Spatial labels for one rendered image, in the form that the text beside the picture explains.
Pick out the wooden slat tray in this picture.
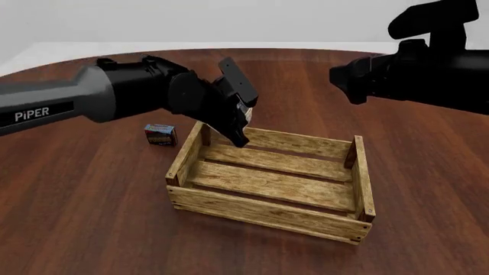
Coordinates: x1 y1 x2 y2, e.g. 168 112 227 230
164 119 377 245

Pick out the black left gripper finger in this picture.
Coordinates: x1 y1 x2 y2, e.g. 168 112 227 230
213 115 251 149

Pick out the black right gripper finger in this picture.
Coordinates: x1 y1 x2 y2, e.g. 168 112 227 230
338 84 371 106

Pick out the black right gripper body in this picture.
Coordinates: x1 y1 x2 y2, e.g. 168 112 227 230
329 54 387 95

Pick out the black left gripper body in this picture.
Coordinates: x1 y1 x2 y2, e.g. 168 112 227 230
204 81 245 127

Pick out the small printed food box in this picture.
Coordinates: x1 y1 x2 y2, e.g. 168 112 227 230
143 123 180 147

